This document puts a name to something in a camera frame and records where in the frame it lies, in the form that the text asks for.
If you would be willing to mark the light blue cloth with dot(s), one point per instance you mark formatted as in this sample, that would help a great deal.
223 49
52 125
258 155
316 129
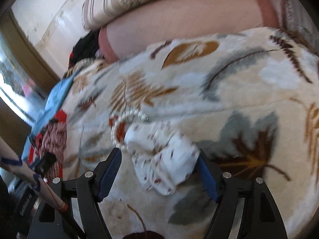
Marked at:
54 104

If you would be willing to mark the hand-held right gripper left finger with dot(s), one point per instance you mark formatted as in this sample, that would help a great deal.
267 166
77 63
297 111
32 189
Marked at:
109 176

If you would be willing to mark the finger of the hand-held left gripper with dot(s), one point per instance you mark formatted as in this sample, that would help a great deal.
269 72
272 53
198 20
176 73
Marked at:
46 163

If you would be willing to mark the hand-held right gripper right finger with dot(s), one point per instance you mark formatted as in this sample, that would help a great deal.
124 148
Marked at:
207 180

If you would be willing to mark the white patterned baby socks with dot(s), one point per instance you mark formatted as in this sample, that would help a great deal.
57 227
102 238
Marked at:
162 159

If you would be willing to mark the black cloth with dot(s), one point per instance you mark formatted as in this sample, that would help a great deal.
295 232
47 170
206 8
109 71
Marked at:
86 46

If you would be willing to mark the pink quilted cushion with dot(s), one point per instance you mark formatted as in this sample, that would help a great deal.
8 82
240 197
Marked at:
187 20

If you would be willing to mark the red patterned cloth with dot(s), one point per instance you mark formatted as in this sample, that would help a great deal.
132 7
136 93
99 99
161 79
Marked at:
53 137

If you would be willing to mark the leaf print plush blanket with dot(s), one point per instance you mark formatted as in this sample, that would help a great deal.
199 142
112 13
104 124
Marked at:
224 99

